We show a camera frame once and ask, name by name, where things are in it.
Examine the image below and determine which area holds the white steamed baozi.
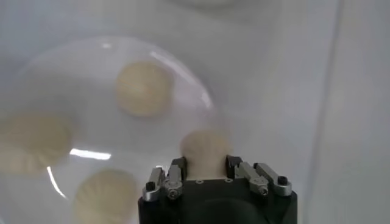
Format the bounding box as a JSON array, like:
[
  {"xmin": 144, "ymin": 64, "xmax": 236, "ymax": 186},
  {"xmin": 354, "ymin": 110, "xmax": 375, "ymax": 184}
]
[
  {"xmin": 179, "ymin": 129, "xmax": 234, "ymax": 180},
  {"xmin": 72, "ymin": 169, "xmax": 140, "ymax": 224},
  {"xmin": 0, "ymin": 111, "xmax": 74, "ymax": 177},
  {"xmin": 115, "ymin": 60, "xmax": 174, "ymax": 118}
]

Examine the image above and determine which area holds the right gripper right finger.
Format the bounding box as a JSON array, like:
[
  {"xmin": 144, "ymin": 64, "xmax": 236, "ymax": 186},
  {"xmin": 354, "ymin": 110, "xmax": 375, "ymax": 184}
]
[{"xmin": 225, "ymin": 155, "xmax": 293, "ymax": 197}]

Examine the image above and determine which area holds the white round plate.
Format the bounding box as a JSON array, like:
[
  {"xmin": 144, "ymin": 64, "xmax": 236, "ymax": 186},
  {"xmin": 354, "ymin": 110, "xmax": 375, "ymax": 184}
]
[{"xmin": 0, "ymin": 35, "xmax": 220, "ymax": 224}]

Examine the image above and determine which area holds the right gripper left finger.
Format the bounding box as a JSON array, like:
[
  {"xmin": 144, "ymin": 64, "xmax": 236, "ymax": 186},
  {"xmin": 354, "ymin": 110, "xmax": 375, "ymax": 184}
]
[{"xmin": 142, "ymin": 156, "xmax": 188, "ymax": 202}]

